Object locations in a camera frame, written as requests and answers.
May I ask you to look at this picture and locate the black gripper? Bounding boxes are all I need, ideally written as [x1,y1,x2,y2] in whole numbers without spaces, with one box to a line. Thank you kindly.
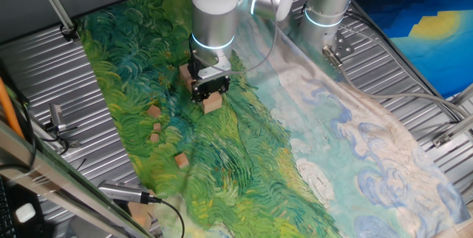
[191,75,232,104]

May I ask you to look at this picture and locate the medium wooden cube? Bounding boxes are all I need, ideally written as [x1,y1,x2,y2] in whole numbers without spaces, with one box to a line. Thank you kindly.
[174,152,190,169]

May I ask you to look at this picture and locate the small wooden cube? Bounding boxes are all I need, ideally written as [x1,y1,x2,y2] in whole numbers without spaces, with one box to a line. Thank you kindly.
[146,104,163,119]

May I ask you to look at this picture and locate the green blue painted cloth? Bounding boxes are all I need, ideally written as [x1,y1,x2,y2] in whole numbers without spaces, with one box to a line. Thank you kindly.
[75,0,472,238]

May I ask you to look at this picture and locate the orange tube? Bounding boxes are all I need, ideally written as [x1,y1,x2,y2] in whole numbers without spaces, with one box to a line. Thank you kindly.
[0,77,25,139]

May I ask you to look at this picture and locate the blue yellow painted cloth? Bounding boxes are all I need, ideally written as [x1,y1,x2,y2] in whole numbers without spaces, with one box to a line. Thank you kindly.
[350,0,473,98]

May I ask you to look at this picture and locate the white earbuds case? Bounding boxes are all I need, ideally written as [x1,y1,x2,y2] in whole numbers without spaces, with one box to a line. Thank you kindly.
[15,203,37,224]

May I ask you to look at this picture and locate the black keyboard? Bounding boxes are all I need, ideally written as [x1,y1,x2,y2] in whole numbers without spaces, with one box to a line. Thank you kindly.
[0,177,18,238]

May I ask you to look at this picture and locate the aluminium profile bar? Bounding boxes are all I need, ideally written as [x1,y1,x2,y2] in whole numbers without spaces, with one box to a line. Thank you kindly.
[432,114,473,149]

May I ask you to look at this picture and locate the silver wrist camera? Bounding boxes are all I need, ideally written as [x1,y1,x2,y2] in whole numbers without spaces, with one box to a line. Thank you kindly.
[197,55,233,81]

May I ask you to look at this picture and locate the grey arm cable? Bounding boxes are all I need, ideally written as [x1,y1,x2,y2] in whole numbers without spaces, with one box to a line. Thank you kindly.
[191,0,278,76]

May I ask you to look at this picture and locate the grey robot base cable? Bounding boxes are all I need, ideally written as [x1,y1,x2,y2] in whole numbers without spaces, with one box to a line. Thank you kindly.
[321,44,473,123]

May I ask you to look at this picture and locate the black camera cable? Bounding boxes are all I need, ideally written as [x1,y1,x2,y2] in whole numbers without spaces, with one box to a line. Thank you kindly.
[151,197,186,238]

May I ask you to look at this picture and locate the silver ribbed camera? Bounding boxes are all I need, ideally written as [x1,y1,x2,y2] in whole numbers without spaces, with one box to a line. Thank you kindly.
[98,180,155,205]

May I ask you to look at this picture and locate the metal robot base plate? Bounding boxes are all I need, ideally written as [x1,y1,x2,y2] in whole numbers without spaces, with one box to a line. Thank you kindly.
[330,30,355,60]

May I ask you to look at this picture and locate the grey black camera mount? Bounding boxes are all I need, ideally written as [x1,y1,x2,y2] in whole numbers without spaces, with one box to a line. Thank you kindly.
[46,103,81,149]

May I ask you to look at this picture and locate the aluminium frame beam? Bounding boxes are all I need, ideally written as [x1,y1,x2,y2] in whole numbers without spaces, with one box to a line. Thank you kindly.
[0,119,154,238]

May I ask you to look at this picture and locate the black frame cable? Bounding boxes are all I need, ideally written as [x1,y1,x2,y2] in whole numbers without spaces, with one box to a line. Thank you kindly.
[14,93,38,172]

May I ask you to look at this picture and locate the metal corner bracket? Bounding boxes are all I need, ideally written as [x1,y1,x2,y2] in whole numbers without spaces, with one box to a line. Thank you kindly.
[431,132,454,149]

